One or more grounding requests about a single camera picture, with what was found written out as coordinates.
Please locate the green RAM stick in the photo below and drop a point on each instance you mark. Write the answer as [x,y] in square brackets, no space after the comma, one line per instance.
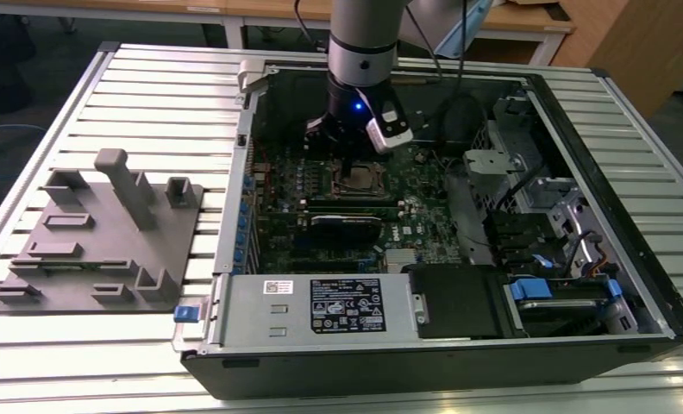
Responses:
[352,212]

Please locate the blue disk carrier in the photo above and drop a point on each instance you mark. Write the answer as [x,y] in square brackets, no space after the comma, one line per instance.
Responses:
[531,288]

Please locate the silver CPU chip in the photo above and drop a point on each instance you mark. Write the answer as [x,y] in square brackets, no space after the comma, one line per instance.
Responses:
[367,177]

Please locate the wooden cabinet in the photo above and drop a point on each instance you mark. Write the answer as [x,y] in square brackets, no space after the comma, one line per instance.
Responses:
[651,39]

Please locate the small silver chipset heatsink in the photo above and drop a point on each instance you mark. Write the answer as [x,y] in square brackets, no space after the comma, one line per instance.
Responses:
[401,256]

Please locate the grey power supply unit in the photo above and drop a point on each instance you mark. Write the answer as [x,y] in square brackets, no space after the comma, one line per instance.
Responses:
[249,310]

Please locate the black hard disk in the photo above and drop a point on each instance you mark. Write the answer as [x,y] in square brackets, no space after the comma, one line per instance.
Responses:
[553,317]

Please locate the black PC case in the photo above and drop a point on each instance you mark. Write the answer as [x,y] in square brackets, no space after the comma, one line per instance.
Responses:
[376,375]

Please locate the wooden desk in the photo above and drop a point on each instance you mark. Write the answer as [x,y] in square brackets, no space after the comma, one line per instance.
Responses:
[531,21]

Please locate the blue plastic case latch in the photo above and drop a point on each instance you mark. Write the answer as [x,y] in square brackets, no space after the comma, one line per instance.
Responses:
[185,314]

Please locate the black office chair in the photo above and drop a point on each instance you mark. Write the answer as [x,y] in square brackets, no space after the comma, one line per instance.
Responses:
[1,64]

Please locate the metal CPU socket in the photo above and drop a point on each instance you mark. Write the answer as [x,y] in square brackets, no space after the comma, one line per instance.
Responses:
[334,192]

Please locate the black graphics card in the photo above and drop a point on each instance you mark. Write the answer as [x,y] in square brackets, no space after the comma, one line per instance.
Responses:
[346,228]

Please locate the grey parts rack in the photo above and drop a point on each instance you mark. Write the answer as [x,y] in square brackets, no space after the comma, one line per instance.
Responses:
[105,267]

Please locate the grey metal drive bracket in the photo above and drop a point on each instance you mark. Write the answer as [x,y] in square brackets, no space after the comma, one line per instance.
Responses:
[488,166]

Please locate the black plastic shroud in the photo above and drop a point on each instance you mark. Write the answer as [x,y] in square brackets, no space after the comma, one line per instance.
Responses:
[456,302]

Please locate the green motherboard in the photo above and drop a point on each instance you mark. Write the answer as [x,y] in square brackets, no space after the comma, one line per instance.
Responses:
[427,215]

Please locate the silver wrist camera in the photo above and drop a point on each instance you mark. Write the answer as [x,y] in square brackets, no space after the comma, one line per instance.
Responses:
[389,138]

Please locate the black RAM slot white clips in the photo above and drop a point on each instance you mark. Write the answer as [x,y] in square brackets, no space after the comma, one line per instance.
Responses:
[352,202]

